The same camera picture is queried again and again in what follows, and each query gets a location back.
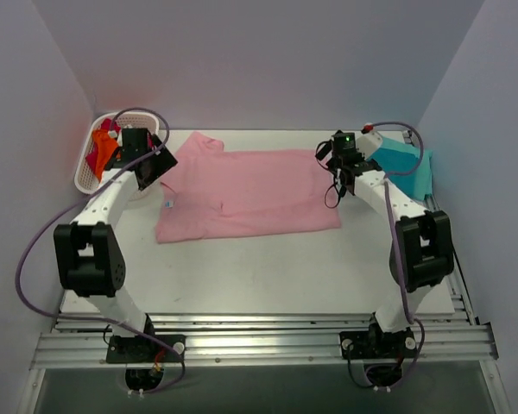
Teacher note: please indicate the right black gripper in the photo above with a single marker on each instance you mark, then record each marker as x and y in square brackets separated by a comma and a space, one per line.
[343, 173]

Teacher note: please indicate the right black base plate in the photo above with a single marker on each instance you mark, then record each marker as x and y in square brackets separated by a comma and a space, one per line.
[374, 345]

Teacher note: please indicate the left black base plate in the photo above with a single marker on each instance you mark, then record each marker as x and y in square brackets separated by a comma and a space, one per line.
[136, 349]

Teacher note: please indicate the orange t-shirt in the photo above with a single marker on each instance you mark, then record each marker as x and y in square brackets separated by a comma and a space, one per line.
[106, 147]

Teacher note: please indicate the aluminium rail frame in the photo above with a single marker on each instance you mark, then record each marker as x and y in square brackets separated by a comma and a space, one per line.
[262, 318]

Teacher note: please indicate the folded teal t-shirt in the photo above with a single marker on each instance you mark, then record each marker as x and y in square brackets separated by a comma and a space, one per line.
[402, 159]

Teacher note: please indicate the folded light green t-shirt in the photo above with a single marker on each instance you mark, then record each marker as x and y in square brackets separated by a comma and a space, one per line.
[425, 172]

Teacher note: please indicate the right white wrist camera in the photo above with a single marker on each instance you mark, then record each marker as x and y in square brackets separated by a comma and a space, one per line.
[369, 141]

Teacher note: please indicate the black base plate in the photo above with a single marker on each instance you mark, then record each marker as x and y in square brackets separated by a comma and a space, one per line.
[136, 349]
[374, 345]

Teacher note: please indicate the white perforated plastic basket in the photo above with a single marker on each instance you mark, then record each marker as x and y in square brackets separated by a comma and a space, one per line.
[84, 179]

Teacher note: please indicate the pink t-shirt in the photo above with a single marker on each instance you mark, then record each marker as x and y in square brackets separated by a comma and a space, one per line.
[214, 193]

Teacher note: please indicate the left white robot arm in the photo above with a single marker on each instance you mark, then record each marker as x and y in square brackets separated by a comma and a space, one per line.
[89, 258]

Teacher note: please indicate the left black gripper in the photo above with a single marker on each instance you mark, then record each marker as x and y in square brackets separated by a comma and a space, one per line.
[154, 166]

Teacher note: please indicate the magenta t-shirt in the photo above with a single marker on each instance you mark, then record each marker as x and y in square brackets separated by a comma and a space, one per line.
[92, 158]

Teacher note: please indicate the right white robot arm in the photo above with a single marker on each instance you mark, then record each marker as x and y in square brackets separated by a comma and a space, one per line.
[382, 172]

